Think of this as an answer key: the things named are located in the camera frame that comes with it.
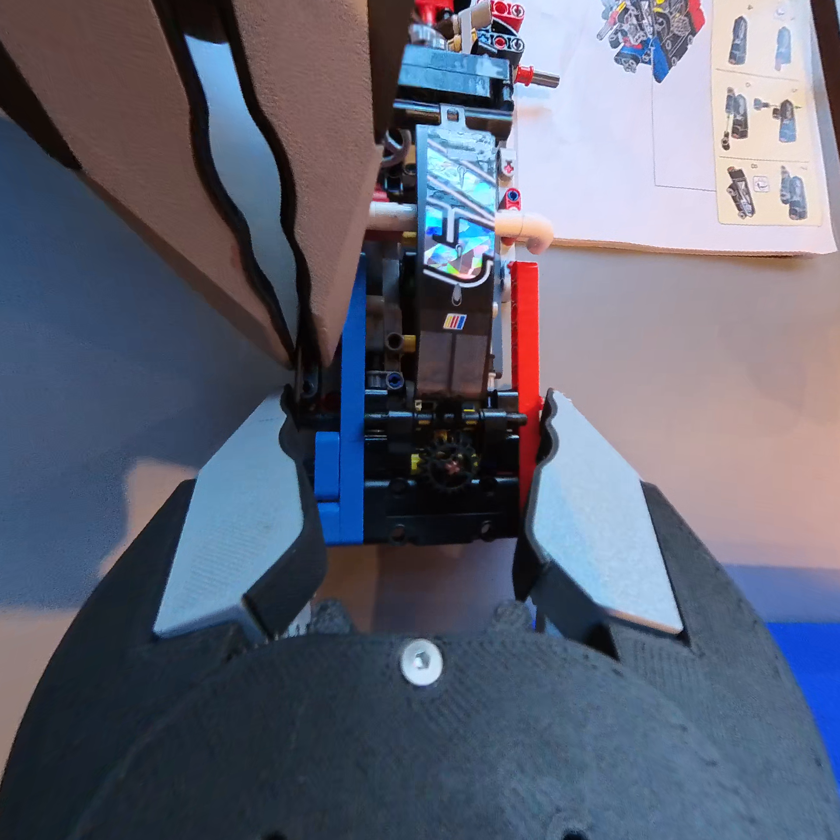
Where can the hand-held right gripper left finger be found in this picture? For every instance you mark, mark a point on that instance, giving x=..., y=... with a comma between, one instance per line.
x=243, y=525

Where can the blue plastic bin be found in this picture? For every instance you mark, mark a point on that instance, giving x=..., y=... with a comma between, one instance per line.
x=814, y=669

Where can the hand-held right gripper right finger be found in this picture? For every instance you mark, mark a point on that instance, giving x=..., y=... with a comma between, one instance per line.
x=590, y=525

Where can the building instruction booklet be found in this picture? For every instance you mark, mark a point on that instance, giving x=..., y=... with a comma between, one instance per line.
x=590, y=164

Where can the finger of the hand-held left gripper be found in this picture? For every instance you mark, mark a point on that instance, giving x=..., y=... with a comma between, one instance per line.
x=118, y=118
x=321, y=131

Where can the toy brick car model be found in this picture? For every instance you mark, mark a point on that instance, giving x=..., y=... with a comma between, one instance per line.
x=525, y=341

